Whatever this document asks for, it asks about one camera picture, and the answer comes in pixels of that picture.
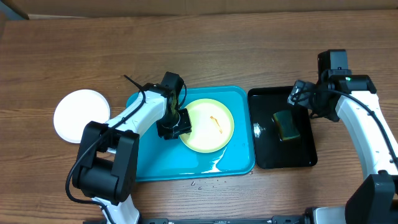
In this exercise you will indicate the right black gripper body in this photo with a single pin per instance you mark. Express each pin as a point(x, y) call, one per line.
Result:
point(313, 104)

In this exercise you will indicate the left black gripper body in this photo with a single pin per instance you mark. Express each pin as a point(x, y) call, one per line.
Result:
point(175, 125)

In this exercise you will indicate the yellow-green plate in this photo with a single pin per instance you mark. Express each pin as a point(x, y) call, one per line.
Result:
point(212, 126)

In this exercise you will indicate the green and yellow sponge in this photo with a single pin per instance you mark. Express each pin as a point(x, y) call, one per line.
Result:
point(285, 124)

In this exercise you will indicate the white plate with red smear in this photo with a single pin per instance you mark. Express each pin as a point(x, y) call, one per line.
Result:
point(76, 110)

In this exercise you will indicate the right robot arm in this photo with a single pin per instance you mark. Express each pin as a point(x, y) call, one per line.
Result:
point(352, 99)

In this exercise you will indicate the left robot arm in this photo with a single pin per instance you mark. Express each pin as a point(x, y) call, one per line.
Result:
point(106, 163)

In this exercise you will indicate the blue plastic tray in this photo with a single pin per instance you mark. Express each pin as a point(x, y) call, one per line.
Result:
point(160, 159)

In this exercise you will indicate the black plastic tray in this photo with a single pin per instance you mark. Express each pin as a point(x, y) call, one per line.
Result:
point(270, 151)

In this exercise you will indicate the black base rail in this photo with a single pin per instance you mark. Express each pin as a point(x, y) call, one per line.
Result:
point(276, 219)

